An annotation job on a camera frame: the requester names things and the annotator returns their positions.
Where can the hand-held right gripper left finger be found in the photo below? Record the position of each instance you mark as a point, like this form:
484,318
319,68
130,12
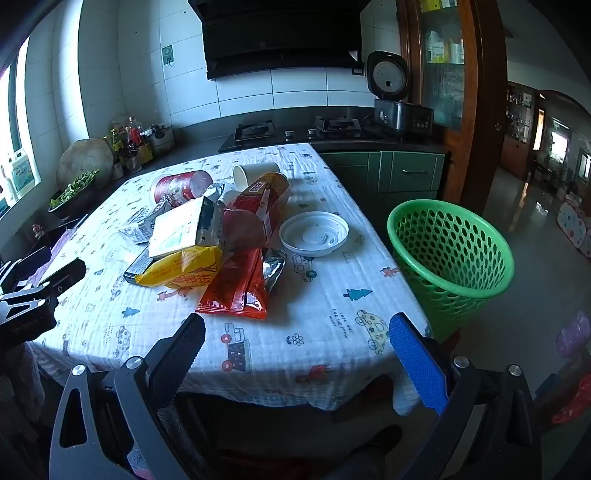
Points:
182,350

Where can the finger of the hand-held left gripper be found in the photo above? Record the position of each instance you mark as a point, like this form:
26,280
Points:
27,300
64,272

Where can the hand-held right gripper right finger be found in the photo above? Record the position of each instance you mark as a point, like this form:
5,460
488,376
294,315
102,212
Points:
418,362

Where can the blue white milk carton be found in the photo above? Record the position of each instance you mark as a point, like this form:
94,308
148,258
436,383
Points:
137,227

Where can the green plastic waste basket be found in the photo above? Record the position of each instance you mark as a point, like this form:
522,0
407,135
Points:
461,288

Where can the small dark packet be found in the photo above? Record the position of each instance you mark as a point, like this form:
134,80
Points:
136,268

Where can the flat red snack packet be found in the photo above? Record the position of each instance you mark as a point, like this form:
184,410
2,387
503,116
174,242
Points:
231,290

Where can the bowl of green vegetables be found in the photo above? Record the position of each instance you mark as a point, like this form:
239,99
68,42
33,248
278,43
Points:
74,191

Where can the yellow snack packet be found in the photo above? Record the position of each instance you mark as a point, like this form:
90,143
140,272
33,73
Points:
184,266

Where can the round wooden chopping board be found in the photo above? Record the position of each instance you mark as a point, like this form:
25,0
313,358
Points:
85,161

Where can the clear plastic cup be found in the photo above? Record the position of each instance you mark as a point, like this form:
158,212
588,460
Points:
178,228

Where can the white printed tablecloth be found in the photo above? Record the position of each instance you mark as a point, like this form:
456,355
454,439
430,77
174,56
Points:
300,318

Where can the silver foil wrapper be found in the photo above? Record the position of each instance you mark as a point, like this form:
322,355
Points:
273,267

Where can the red instant noodle cup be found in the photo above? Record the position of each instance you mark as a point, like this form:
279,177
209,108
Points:
180,187

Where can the group of condiment bottles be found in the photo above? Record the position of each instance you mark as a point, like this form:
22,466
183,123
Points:
129,143

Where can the window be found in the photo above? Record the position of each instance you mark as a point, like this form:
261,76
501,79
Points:
9,138

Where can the pink plastic bag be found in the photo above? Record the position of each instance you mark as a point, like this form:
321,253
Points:
575,333

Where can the red plastic bag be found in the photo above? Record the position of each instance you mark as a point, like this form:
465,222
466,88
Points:
575,406

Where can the metal utensil container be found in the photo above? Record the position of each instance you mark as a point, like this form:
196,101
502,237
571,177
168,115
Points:
162,141

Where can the crumpled silver wrapper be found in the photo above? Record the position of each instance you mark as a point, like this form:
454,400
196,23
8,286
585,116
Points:
216,190

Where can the white plastic lid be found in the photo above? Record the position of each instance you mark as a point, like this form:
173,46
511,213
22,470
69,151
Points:
314,234

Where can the red orange snack bag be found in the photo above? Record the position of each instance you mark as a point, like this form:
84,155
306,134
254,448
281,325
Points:
261,196

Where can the white paper cup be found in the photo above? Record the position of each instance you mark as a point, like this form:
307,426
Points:
249,174

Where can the green kitchen cabinet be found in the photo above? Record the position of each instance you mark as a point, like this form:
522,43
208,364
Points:
406,170

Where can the polka dot play fence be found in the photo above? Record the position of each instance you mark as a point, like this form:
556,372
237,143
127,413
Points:
575,227

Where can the black gas stove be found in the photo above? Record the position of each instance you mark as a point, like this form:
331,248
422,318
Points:
295,131

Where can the black rice cooker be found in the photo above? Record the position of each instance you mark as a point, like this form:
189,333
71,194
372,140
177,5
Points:
399,113

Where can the wooden glass door cabinet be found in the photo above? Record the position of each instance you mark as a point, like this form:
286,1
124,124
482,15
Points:
485,115

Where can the black range hood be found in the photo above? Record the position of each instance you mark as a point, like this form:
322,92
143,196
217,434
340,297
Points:
277,37

